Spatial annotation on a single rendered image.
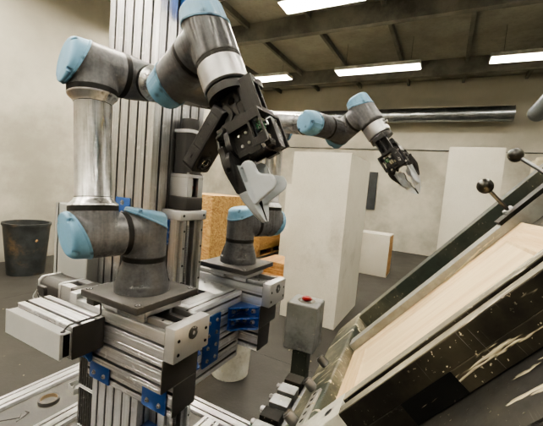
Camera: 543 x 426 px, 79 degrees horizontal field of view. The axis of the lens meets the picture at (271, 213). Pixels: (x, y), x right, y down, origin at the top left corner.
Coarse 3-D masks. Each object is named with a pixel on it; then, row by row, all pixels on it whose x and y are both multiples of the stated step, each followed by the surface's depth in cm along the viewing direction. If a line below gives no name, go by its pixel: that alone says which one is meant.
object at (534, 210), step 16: (528, 208) 81; (512, 224) 82; (480, 240) 86; (496, 240) 83; (464, 256) 86; (448, 272) 88; (416, 288) 95; (432, 288) 90; (400, 304) 94; (384, 320) 95; (368, 336) 97
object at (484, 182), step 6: (480, 180) 81; (486, 180) 80; (480, 186) 81; (486, 186) 80; (492, 186) 80; (480, 192) 82; (486, 192) 81; (492, 192) 82; (498, 198) 82; (504, 204) 83; (504, 210) 84; (510, 210) 83
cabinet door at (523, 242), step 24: (504, 240) 79; (528, 240) 68; (480, 264) 79; (504, 264) 67; (456, 288) 77; (480, 288) 66; (408, 312) 90; (432, 312) 76; (384, 336) 89; (408, 336) 74; (360, 360) 86; (384, 360) 73
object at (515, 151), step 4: (516, 148) 87; (508, 152) 88; (512, 152) 87; (516, 152) 86; (520, 152) 86; (508, 156) 88; (512, 156) 87; (516, 156) 86; (520, 156) 86; (508, 160) 89; (512, 160) 87; (516, 160) 87; (520, 160) 86; (524, 160) 85; (528, 164) 85; (532, 164) 84; (536, 168) 83; (540, 168) 82; (540, 172) 82
